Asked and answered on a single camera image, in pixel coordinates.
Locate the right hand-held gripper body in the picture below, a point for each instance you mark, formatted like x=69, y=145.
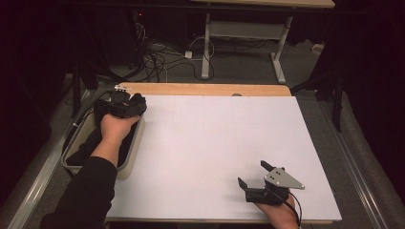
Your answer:
x=280, y=179

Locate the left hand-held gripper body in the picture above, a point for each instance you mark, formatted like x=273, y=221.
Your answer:
x=121, y=106

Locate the black knitted vest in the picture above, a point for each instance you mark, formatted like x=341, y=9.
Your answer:
x=139, y=105

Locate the beige plastic basket grey rim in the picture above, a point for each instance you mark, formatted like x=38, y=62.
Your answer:
x=129, y=170

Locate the person's right hand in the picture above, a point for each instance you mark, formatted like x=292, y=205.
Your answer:
x=281, y=216

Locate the black metal stand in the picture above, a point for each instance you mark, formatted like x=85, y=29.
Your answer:
x=337, y=105
x=75, y=92

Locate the white board table cover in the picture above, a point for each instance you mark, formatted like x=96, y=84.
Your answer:
x=207, y=143

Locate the light wooden table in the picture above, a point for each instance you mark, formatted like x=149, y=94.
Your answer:
x=191, y=89

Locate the grey table grommet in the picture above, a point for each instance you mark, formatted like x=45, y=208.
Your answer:
x=236, y=94

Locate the white power adapter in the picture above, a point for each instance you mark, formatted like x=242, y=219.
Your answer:
x=188, y=54

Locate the small white box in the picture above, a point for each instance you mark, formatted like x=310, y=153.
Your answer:
x=317, y=48

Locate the white-framed desk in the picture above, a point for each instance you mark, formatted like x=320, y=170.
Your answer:
x=245, y=30

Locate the metal floor rail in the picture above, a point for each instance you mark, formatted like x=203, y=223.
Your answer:
x=41, y=178
x=359, y=184

